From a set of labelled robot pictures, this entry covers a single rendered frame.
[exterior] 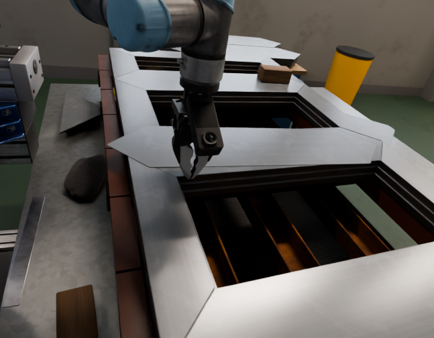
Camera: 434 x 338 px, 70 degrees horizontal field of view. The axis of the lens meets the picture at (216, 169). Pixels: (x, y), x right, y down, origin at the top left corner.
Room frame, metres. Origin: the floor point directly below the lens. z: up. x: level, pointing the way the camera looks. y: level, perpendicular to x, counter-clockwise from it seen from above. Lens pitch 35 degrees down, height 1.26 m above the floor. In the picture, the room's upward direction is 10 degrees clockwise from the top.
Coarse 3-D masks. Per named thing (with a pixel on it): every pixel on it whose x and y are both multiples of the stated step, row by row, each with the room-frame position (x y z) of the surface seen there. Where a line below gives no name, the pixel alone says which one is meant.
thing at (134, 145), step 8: (144, 128) 0.67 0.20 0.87; (128, 136) 0.62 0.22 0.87; (136, 136) 0.63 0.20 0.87; (144, 136) 0.64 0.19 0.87; (128, 144) 0.59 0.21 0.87; (136, 144) 0.60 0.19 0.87; (144, 144) 0.60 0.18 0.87; (128, 152) 0.56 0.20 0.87; (136, 152) 0.56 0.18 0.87; (144, 152) 0.57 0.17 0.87; (136, 160) 0.53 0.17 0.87; (144, 160) 0.54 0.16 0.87
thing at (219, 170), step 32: (160, 64) 1.25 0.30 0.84; (256, 64) 1.44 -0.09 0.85; (160, 96) 0.92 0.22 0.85; (224, 96) 1.02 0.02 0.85; (256, 96) 1.07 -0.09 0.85; (288, 96) 1.13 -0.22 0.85; (320, 128) 0.87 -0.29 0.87; (128, 160) 0.53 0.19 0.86; (192, 192) 0.51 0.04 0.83; (224, 192) 0.54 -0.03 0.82; (416, 192) 0.62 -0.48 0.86
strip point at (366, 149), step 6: (342, 132) 0.87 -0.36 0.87; (348, 138) 0.83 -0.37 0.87; (354, 138) 0.84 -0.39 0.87; (354, 144) 0.80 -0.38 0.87; (360, 144) 0.81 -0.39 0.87; (366, 144) 0.82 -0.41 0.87; (372, 144) 0.82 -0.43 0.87; (360, 150) 0.77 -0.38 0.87; (366, 150) 0.78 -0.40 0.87; (372, 150) 0.79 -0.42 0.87; (366, 156) 0.74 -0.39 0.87; (372, 156) 0.75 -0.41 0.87
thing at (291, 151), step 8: (264, 128) 0.80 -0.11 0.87; (272, 128) 0.81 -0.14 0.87; (280, 128) 0.82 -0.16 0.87; (272, 136) 0.76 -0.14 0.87; (280, 136) 0.77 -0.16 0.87; (288, 136) 0.78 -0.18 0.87; (280, 144) 0.72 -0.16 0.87; (288, 144) 0.73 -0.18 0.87; (296, 144) 0.74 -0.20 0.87; (280, 152) 0.68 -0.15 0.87; (288, 152) 0.69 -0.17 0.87; (296, 152) 0.70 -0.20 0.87; (304, 152) 0.70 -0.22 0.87; (288, 160) 0.65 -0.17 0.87; (296, 160) 0.66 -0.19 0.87; (304, 160) 0.66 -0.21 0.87; (312, 160) 0.67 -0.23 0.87
